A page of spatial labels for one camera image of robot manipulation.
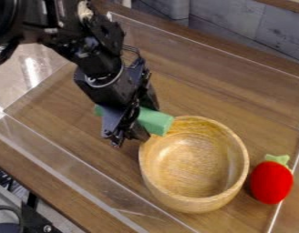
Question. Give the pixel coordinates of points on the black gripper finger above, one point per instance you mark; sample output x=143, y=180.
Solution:
x=138, y=132
x=149, y=99

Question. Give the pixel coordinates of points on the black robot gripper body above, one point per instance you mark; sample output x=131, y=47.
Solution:
x=117, y=92

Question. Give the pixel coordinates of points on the green rectangular stick block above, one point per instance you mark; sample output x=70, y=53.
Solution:
x=157, y=120

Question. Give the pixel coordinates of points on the brown wooden bowl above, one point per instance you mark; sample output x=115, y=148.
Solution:
x=195, y=167

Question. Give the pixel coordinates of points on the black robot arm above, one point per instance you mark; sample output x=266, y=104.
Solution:
x=87, y=38

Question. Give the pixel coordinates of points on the red toy strawberry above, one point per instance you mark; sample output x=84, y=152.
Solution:
x=272, y=179

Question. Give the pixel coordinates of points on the black table clamp base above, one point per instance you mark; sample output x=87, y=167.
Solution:
x=31, y=221

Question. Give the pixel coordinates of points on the clear acrylic tray enclosure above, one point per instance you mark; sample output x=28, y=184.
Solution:
x=54, y=152

